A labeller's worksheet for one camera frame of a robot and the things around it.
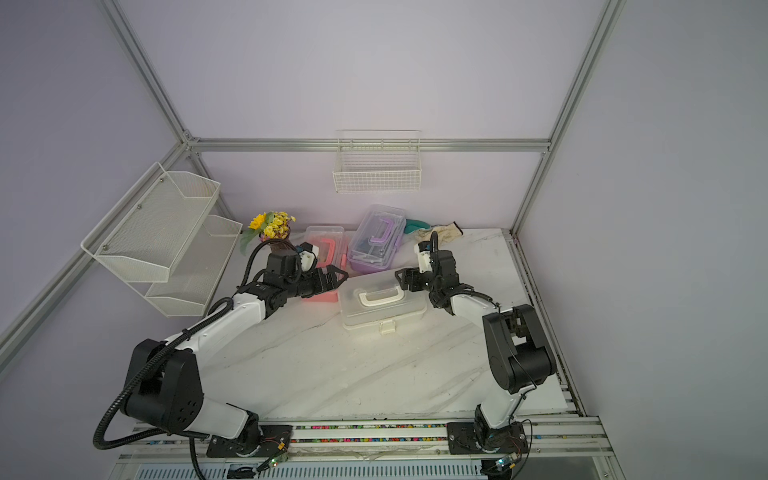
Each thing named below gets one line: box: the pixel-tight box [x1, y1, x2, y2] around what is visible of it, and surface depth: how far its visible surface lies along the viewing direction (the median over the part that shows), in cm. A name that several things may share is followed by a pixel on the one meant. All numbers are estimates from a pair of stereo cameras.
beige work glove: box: [414, 221, 464, 243], surface depth 121 cm
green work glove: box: [404, 219, 431, 234], surface depth 120 cm
